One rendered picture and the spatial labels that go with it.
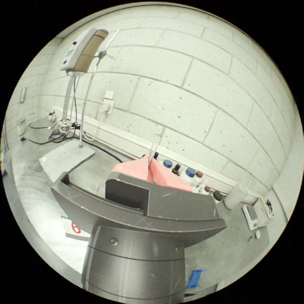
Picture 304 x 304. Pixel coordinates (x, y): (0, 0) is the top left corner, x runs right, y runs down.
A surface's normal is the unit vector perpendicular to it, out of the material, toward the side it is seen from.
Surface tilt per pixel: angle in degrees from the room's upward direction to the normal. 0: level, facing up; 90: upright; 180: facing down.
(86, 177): 0
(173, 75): 90
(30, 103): 90
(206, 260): 0
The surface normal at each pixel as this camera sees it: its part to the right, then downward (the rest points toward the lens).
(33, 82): 0.92, 0.40
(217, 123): -0.22, 0.40
